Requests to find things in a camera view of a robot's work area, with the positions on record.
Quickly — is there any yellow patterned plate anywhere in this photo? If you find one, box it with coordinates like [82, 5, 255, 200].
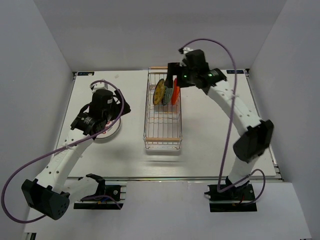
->
[153, 78, 165, 105]

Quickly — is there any blue table label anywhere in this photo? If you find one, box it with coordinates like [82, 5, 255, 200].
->
[226, 69, 244, 75]
[77, 71, 95, 76]

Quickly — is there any left blue table label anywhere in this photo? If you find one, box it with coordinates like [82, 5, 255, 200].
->
[77, 71, 95, 76]

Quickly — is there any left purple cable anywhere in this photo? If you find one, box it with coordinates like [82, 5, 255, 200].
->
[0, 79, 125, 224]

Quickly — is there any teal patterned plate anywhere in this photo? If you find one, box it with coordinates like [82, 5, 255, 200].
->
[161, 86, 174, 106]

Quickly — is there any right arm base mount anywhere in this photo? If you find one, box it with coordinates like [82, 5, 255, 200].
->
[204, 181, 258, 213]

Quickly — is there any plain white plate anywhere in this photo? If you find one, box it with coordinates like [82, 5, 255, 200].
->
[94, 118, 122, 144]

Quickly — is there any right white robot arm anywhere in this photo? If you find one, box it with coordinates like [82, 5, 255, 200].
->
[167, 47, 274, 200]

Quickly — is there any orange plate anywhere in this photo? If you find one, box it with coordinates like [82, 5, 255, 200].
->
[171, 78, 180, 105]

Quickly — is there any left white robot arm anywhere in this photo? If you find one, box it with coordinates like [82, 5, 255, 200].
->
[21, 89, 131, 220]

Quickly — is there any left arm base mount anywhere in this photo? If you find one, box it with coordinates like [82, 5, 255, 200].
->
[73, 173, 127, 210]

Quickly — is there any right blue table label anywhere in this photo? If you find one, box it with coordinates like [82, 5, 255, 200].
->
[226, 69, 244, 75]

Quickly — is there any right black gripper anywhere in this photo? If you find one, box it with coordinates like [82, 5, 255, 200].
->
[164, 62, 197, 89]

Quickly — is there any metal wire dish rack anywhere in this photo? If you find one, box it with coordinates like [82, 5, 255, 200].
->
[143, 66, 183, 151]

